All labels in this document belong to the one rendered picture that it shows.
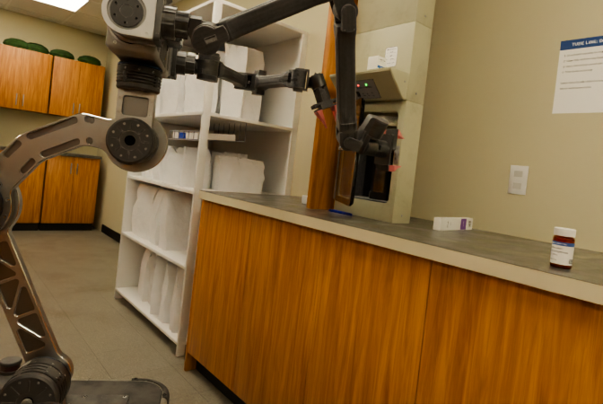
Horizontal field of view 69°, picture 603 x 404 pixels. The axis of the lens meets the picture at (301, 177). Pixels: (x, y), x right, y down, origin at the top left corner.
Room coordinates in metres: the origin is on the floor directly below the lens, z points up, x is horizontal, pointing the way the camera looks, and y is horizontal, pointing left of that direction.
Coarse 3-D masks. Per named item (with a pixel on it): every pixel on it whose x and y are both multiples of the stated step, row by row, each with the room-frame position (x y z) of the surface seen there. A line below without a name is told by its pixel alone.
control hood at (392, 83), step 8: (360, 72) 1.71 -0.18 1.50; (368, 72) 1.68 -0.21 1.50; (376, 72) 1.65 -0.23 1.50; (384, 72) 1.62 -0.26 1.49; (392, 72) 1.60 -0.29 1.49; (400, 72) 1.63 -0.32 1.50; (376, 80) 1.68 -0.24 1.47; (384, 80) 1.65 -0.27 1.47; (392, 80) 1.62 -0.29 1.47; (400, 80) 1.64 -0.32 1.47; (384, 88) 1.68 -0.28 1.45; (392, 88) 1.65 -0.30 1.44; (400, 88) 1.64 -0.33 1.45; (384, 96) 1.71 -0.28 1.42; (392, 96) 1.68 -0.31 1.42; (400, 96) 1.65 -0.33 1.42
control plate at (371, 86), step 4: (360, 80) 1.73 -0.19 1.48; (364, 80) 1.72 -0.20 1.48; (368, 80) 1.70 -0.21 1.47; (372, 80) 1.69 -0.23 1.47; (356, 84) 1.76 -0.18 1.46; (360, 84) 1.75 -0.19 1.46; (364, 84) 1.73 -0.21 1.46; (368, 84) 1.72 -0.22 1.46; (372, 84) 1.70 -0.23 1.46; (356, 88) 1.78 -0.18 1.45; (360, 88) 1.76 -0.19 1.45; (364, 88) 1.75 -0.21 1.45; (368, 88) 1.73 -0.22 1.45; (372, 88) 1.72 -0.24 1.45; (376, 88) 1.70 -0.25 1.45; (360, 92) 1.78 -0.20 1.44; (364, 92) 1.76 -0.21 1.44; (376, 92) 1.72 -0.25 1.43; (356, 96) 1.81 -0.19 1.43; (364, 96) 1.78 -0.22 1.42; (368, 96) 1.76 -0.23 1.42; (372, 96) 1.75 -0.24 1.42; (376, 96) 1.73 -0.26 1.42
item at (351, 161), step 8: (360, 104) 1.61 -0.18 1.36; (360, 112) 1.60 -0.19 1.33; (360, 120) 1.60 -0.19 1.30; (344, 152) 1.80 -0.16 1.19; (344, 160) 1.78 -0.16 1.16; (352, 160) 1.64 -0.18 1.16; (344, 168) 1.76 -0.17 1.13; (352, 168) 1.62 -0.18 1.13; (344, 176) 1.75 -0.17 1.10; (352, 176) 1.61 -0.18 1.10; (336, 184) 1.87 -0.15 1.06; (344, 184) 1.73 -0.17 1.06; (352, 184) 1.60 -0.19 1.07; (336, 192) 1.85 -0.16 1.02; (344, 192) 1.71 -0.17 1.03; (352, 192) 1.60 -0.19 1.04; (336, 200) 1.83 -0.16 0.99; (344, 200) 1.70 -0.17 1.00; (352, 200) 1.60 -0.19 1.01
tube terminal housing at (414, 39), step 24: (408, 24) 1.69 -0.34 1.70; (360, 48) 1.88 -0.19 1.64; (384, 48) 1.77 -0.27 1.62; (408, 48) 1.68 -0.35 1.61; (408, 72) 1.67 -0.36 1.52; (408, 96) 1.68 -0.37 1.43; (408, 120) 1.69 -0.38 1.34; (408, 144) 1.70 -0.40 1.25; (408, 168) 1.71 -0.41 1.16; (408, 192) 1.72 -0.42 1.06; (384, 216) 1.70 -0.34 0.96; (408, 216) 1.73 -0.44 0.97
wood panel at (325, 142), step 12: (324, 48) 1.92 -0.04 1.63; (324, 60) 1.91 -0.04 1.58; (324, 72) 1.90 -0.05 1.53; (324, 132) 1.91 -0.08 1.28; (324, 144) 1.92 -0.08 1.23; (336, 144) 1.97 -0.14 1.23; (312, 156) 1.91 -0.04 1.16; (324, 156) 1.92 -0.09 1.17; (336, 156) 1.97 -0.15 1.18; (312, 168) 1.91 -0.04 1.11; (324, 168) 1.93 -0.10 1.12; (312, 180) 1.90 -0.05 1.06; (324, 180) 1.93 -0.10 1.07; (312, 192) 1.89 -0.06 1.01; (324, 192) 1.94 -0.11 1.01; (312, 204) 1.90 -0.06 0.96; (324, 204) 1.94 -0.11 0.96
